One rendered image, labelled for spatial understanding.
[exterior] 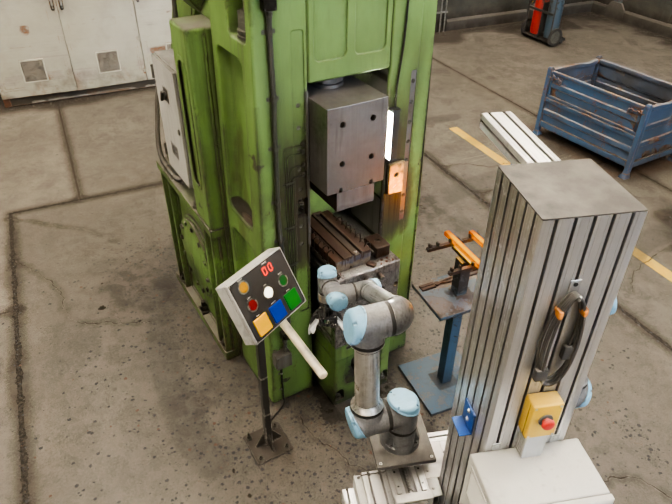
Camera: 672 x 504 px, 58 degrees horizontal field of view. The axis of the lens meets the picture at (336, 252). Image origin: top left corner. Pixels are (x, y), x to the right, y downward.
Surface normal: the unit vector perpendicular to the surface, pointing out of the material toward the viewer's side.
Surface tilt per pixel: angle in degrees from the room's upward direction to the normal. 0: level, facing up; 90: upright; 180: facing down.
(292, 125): 90
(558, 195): 0
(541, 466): 0
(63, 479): 0
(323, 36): 90
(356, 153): 90
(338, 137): 90
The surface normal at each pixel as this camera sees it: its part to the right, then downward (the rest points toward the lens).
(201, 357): 0.01, -0.81
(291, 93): 0.51, 0.51
